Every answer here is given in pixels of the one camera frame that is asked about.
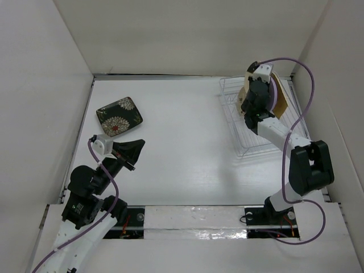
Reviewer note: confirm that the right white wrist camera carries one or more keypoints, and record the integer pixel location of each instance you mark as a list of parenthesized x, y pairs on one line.
[(263, 72)]

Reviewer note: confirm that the woven bamboo tray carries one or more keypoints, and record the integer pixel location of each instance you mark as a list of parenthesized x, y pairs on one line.
[(281, 102)]

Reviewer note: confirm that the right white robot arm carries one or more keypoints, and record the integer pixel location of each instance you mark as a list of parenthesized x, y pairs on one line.
[(310, 166)]

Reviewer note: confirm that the white wire dish rack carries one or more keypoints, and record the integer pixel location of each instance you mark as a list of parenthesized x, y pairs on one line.
[(245, 141)]

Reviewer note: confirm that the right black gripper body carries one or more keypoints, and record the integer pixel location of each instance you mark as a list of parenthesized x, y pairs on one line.
[(251, 79)]

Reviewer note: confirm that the black floral rectangular plate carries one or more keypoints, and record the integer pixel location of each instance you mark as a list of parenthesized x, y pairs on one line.
[(119, 117)]

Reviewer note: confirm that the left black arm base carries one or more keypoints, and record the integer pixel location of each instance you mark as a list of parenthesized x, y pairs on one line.
[(132, 227)]

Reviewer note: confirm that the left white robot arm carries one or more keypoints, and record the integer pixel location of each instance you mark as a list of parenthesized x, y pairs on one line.
[(93, 206)]

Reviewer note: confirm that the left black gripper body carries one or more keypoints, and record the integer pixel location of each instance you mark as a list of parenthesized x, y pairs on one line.
[(112, 166)]

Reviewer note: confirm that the cream plate with black patch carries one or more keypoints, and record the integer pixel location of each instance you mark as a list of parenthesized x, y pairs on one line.
[(249, 73)]

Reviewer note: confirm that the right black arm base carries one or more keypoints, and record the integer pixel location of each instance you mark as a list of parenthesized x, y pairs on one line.
[(259, 225)]

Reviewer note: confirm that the cream plate with small flowers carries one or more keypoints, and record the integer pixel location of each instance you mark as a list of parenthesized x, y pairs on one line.
[(240, 100)]

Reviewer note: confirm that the lilac round plate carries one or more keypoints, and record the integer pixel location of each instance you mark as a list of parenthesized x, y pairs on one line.
[(273, 93)]

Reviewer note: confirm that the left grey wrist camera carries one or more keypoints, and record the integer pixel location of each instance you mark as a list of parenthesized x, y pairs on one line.
[(102, 144)]

